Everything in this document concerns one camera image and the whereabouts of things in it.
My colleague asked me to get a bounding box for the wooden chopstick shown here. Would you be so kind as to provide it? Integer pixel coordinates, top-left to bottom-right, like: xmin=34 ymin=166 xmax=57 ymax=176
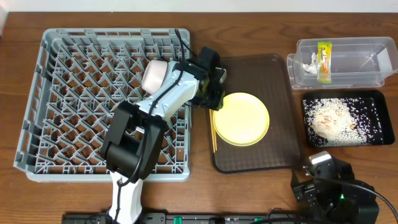
xmin=209 ymin=109 xmax=217 ymax=154
xmin=209 ymin=110 xmax=217 ymax=154

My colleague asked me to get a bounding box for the yellow round plate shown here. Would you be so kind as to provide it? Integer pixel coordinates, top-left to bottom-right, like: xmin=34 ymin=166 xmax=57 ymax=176
xmin=212 ymin=92 xmax=270 ymax=147

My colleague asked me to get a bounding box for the pink white bowl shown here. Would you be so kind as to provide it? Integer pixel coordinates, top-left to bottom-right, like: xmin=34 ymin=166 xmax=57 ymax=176
xmin=142 ymin=60 xmax=168 ymax=95

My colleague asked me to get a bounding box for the white tissue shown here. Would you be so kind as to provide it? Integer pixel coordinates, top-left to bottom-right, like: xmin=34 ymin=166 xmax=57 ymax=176
xmin=302 ymin=52 xmax=319 ymax=74

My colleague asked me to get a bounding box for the green yellow snack wrapper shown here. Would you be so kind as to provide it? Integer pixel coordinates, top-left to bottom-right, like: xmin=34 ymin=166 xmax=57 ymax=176
xmin=317 ymin=42 xmax=332 ymax=84

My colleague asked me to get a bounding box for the light blue bowl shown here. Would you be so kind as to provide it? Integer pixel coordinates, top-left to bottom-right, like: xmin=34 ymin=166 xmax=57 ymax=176
xmin=164 ymin=61 xmax=180 ymax=81

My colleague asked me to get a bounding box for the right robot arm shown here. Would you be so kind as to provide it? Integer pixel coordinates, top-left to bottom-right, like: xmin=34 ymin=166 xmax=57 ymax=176
xmin=290 ymin=159 xmax=379 ymax=224

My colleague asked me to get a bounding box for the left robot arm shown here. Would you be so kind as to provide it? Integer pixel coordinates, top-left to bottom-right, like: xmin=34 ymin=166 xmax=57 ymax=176
xmin=100 ymin=47 xmax=226 ymax=223

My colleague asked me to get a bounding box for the grey plastic dishwasher rack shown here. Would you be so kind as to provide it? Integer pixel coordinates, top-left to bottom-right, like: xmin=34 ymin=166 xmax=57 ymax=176
xmin=14 ymin=28 xmax=190 ymax=182

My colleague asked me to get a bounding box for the spilled rice food waste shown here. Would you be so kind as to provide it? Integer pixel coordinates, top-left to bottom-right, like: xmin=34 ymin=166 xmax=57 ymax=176
xmin=302 ymin=97 xmax=384 ymax=147

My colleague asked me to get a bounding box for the dark brown serving tray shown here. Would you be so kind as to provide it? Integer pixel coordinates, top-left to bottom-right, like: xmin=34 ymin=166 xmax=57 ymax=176
xmin=211 ymin=54 xmax=303 ymax=174

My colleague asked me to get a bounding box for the black rectangular tray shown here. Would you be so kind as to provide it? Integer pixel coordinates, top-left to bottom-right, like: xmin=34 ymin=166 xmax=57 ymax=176
xmin=302 ymin=90 xmax=395 ymax=148

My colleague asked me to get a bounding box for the clear plastic bin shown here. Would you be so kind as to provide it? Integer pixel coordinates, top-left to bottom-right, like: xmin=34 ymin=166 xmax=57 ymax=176
xmin=287 ymin=37 xmax=397 ymax=90

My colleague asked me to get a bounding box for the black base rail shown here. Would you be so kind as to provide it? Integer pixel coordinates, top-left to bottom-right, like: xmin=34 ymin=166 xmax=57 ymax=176
xmin=61 ymin=213 xmax=294 ymax=224

